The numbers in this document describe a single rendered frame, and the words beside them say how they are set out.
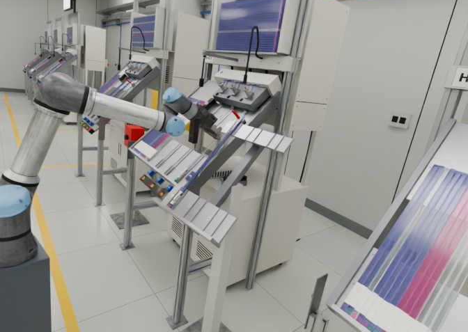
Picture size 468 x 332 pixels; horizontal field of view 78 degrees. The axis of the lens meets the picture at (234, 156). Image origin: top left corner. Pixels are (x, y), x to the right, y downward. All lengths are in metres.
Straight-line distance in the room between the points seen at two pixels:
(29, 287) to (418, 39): 2.85
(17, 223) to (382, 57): 2.72
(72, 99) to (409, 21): 2.53
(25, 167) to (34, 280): 0.39
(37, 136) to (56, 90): 0.22
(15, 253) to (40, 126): 0.43
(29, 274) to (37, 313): 0.17
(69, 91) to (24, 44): 8.82
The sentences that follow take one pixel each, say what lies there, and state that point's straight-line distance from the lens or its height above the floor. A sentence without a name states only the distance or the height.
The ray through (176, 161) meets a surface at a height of 0.78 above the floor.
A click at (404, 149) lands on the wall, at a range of 2.77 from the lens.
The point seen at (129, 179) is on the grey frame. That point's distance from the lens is 1.99.
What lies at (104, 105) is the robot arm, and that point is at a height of 1.09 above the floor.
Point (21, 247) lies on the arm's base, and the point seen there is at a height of 0.60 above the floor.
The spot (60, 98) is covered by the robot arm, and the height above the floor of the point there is 1.10.
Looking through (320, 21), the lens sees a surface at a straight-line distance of 1.74.
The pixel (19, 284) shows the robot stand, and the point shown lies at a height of 0.48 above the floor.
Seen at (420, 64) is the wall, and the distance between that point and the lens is 2.78.
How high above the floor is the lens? 1.24
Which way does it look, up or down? 15 degrees down
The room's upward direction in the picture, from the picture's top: 9 degrees clockwise
